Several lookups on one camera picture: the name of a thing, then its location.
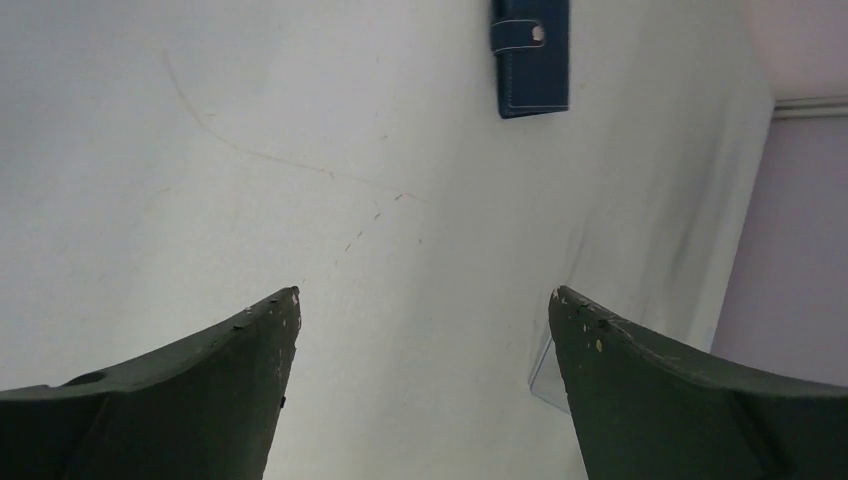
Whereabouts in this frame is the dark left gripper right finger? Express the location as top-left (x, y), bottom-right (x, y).
top-left (548, 286), bottom-right (847, 479)

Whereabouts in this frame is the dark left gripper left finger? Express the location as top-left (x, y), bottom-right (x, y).
top-left (1, 287), bottom-right (301, 479)

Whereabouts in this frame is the clear plastic tray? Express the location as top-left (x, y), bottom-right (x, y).
top-left (528, 329), bottom-right (571, 414)

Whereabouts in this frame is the blue leather card holder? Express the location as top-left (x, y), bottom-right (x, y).
top-left (489, 0), bottom-right (571, 119)

